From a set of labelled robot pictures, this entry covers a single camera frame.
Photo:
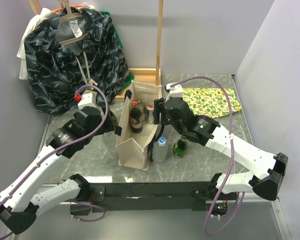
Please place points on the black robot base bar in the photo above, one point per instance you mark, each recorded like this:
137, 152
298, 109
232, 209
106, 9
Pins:
150, 196

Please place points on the dark cola glass bottle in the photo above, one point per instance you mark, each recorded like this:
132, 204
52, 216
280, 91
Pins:
136, 118

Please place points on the silver red soda can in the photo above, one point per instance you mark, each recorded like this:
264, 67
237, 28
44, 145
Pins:
150, 110

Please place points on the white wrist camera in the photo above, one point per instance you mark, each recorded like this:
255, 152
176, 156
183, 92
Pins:
85, 100
176, 91

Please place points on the wooden clothes hanger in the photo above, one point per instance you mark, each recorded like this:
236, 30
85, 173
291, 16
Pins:
69, 30

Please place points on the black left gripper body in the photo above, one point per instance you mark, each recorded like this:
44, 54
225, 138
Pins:
105, 128

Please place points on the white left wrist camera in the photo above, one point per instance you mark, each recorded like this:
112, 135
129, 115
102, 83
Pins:
85, 100

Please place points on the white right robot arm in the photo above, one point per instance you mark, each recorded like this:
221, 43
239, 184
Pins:
266, 171

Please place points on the wooden clothes rack stand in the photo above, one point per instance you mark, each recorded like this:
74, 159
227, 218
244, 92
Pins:
142, 75

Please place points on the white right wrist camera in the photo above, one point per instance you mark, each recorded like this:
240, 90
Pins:
176, 91

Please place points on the green glass bottle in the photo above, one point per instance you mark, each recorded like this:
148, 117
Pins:
180, 147
113, 118

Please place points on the lemon print cloth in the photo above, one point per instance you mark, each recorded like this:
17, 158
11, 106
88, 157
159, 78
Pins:
206, 101

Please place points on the dark patterned hanging jacket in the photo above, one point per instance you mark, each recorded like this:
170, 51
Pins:
56, 72

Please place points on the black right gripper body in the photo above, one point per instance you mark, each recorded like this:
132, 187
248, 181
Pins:
168, 122

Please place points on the clear soda water bottle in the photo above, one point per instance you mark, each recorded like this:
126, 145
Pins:
143, 109

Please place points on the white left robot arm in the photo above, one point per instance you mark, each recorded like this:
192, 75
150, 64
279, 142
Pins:
21, 203

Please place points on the beige canvas tote bag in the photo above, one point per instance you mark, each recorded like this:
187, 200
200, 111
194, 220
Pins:
133, 148

